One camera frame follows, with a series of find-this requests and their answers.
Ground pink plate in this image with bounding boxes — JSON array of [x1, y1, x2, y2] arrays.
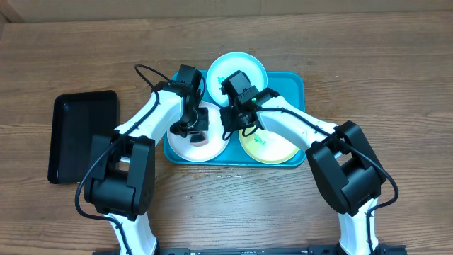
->
[[164, 101, 229, 163]]

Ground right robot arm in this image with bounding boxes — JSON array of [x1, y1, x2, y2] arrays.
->
[[220, 71, 387, 254]]

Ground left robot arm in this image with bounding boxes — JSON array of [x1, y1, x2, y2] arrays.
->
[[74, 65, 208, 254]]

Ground teal plastic tray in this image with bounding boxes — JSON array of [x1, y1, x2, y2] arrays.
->
[[164, 71, 305, 168]]

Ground black plastic tray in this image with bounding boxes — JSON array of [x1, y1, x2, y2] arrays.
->
[[47, 90, 120, 184]]

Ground yellow plate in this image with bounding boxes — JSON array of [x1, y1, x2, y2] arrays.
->
[[238, 127, 299, 164]]

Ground light blue plate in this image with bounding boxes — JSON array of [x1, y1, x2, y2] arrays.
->
[[206, 52, 268, 107]]

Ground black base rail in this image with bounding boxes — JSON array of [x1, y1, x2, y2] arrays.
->
[[92, 244, 408, 255]]

